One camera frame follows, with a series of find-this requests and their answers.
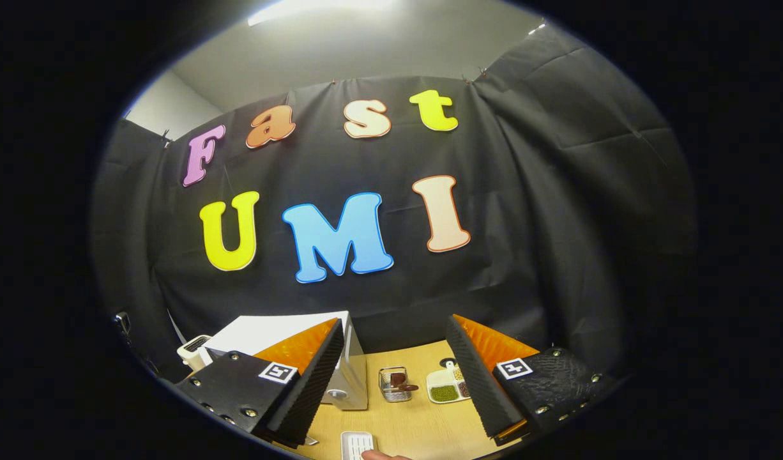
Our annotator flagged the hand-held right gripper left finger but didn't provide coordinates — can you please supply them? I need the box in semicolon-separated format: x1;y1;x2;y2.
174;318;346;448

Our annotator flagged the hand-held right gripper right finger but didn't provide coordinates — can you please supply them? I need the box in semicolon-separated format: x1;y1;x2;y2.
446;314;622;447

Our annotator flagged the white microwave oven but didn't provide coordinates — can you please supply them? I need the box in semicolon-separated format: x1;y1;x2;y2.
203;311;370;411

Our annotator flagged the white divided dish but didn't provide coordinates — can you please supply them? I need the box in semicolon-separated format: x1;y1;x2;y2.
426;361;472;404

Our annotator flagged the small white tray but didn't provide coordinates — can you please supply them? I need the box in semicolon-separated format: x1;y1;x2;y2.
340;431;375;460

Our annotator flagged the white toaster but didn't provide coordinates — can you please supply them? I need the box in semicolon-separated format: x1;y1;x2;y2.
176;335;213;372

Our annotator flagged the black backdrop cloth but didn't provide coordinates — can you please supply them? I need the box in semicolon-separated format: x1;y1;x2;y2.
91;26;697;384

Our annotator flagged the large ceiling light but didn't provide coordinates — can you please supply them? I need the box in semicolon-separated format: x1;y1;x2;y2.
248;0;399;26

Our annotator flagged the small metal wire basket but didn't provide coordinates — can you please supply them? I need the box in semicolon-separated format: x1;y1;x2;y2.
379;366;413;403

